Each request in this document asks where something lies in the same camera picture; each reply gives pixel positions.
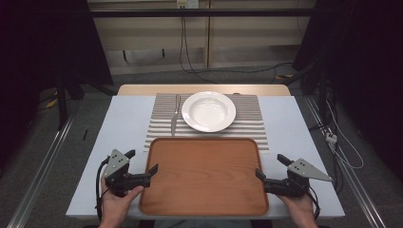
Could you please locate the person's right hand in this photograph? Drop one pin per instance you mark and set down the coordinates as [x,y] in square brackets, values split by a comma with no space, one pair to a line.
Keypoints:
[299,210]

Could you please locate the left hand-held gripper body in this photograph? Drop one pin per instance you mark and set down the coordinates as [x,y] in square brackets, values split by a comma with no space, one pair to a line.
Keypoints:
[118,177]

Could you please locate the metal floor rail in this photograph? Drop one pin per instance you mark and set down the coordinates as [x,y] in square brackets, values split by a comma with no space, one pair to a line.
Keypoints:
[358,190]
[41,171]

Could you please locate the silver fork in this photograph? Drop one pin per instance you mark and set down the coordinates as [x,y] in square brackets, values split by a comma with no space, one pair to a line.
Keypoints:
[174,120]

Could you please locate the person's left hand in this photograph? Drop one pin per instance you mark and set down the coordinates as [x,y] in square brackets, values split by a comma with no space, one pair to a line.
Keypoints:
[114,207]

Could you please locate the white round plate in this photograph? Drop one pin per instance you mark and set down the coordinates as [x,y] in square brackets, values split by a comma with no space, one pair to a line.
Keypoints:
[208,111]

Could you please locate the small black stick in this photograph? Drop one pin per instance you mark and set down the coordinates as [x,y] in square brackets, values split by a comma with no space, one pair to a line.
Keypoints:
[85,135]

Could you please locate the dark curtain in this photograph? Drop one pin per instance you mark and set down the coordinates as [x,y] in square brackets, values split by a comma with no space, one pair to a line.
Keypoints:
[38,47]
[370,63]

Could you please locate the black horizontal bar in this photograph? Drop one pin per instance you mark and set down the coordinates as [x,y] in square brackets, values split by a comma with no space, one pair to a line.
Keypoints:
[202,12]

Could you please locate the striped grey placemat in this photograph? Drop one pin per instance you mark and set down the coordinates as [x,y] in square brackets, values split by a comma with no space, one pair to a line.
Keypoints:
[247,126]

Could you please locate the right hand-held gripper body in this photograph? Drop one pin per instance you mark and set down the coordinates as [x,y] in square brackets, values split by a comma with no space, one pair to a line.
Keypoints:
[293,183]

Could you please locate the black metal stand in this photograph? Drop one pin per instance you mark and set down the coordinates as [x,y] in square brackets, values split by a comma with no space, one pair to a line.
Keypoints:
[61,104]

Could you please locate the white power strip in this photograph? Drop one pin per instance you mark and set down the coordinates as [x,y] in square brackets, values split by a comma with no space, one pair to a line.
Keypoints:
[331,137]

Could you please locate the brown wooden tray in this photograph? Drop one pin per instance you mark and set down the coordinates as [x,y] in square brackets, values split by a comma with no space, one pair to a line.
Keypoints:
[202,177]

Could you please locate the white wall socket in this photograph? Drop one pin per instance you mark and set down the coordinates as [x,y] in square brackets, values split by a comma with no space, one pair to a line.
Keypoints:
[187,3]

